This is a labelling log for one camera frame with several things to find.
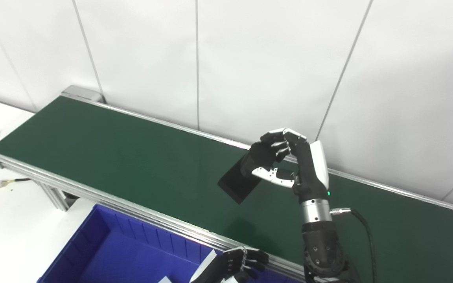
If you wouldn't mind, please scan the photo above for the grey conveyor end housing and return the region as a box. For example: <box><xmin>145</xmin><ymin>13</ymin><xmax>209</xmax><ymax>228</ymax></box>
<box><xmin>61</xmin><ymin>86</ymin><xmax>106</xmax><ymax>104</ymax></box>

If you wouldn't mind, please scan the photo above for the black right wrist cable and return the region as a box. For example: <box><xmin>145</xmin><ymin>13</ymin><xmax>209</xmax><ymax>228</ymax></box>
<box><xmin>330</xmin><ymin>208</ymin><xmax>377</xmax><ymax>283</ymax></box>

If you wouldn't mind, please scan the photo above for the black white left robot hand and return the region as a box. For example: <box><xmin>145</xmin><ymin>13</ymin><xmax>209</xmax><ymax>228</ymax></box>
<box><xmin>189</xmin><ymin>247</ymin><xmax>269</xmax><ymax>283</ymax></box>

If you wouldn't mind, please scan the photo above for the black cylinder block part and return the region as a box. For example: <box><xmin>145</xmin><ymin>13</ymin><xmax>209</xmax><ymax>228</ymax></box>
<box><xmin>217</xmin><ymin>141</ymin><xmax>290</xmax><ymax>205</ymax></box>

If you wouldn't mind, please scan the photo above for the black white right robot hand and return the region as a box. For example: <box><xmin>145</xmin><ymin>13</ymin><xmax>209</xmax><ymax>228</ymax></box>
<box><xmin>251</xmin><ymin>128</ymin><xmax>330</xmax><ymax>205</ymax></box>

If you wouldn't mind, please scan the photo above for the blue bin with white part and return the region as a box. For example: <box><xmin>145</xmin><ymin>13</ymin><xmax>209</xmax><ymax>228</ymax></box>
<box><xmin>37</xmin><ymin>204</ymin><xmax>302</xmax><ymax>283</ymax></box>

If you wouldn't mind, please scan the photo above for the green conveyor belt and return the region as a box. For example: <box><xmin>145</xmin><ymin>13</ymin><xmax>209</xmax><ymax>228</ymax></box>
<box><xmin>0</xmin><ymin>96</ymin><xmax>453</xmax><ymax>283</ymax></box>
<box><xmin>0</xmin><ymin>86</ymin><xmax>453</xmax><ymax>283</ymax></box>

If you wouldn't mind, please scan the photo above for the cable with yellow connector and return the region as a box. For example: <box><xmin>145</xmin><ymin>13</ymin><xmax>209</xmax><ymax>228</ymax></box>
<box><xmin>0</xmin><ymin>178</ymin><xmax>31</xmax><ymax>195</ymax></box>

